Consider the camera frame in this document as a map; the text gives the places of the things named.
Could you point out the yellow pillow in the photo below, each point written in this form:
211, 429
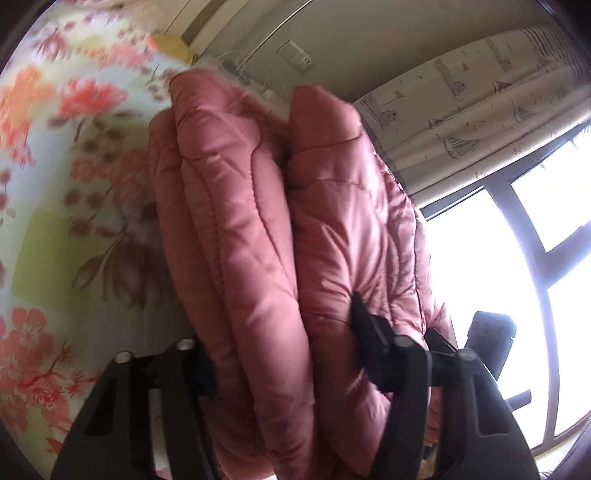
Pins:
171, 45

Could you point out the dark window frame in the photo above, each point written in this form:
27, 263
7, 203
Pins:
501, 189

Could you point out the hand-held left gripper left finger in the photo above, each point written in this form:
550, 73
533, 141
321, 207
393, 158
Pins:
138, 406

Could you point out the floral bed sheet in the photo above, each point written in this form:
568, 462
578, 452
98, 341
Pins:
69, 207

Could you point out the white wall socket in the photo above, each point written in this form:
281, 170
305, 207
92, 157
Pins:
295, 56

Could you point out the printed beige curtain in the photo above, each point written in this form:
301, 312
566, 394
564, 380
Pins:
461, 110

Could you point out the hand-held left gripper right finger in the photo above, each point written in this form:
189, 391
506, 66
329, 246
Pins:
408, 383

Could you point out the pink quilted coat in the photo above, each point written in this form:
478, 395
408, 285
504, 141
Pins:
258, 230

